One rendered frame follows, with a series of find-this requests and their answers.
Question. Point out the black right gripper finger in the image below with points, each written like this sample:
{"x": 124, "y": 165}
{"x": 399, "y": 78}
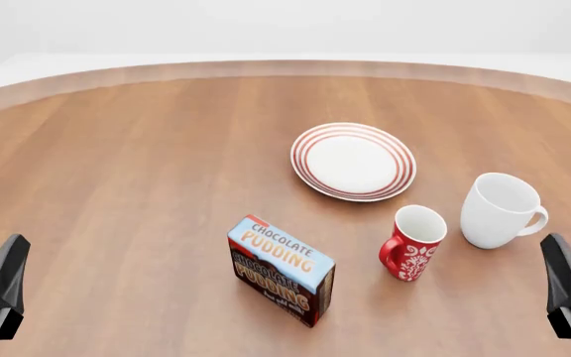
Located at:
{"x": 565, "y": 271}

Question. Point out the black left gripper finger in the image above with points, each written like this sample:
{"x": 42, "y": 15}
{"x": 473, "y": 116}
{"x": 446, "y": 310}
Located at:
{"x": 3, "y": 269}

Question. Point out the white plate with red rings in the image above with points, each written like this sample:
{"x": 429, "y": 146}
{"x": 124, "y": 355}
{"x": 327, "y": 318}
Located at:
{"x": 353, "y": 161}

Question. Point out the chocolate pudding box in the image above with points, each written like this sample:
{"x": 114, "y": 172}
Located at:
{"x": 280, "y": 269}

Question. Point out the white mug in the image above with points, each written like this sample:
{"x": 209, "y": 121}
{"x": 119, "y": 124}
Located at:
{"x": 498, "y": 212}

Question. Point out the red patterned mug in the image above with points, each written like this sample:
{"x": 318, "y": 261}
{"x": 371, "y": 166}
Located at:
{"x": 412, "y": 245}

